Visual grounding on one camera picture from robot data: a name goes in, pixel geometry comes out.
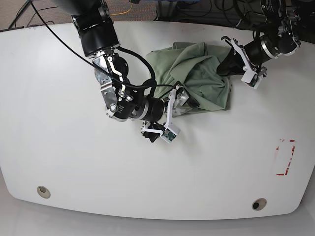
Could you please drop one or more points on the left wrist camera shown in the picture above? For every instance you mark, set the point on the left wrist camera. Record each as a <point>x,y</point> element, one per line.
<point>251,79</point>

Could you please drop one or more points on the table grommet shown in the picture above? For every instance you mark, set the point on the table grommet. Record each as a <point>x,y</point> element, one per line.
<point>259,204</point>
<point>43,192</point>

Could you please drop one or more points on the right table grommet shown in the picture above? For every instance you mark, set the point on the right table grommet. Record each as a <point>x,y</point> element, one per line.
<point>259,204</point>

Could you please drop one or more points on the red tape marking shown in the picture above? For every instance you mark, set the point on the red tape marking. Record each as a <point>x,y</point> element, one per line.
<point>283,156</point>

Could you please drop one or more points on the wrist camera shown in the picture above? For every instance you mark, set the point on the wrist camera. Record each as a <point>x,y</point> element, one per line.
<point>170,133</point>
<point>251,79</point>

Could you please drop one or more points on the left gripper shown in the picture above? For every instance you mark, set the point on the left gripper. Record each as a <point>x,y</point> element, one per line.
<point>255,55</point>

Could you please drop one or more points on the left table grommet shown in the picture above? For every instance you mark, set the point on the left table grommet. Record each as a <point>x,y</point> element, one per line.
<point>43,192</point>

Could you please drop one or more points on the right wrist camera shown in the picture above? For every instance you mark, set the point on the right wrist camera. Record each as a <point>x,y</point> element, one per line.
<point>170,133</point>

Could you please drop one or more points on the green t-shirt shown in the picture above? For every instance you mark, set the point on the green t-shirt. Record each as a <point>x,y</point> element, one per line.
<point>194,65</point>

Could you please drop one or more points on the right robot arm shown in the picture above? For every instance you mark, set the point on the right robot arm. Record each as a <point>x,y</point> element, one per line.
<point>123,100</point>

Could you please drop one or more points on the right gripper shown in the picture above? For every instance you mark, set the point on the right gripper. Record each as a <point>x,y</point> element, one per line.
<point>178,102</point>

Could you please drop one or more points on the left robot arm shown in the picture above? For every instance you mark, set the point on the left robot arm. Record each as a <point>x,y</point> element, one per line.
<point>272,39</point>

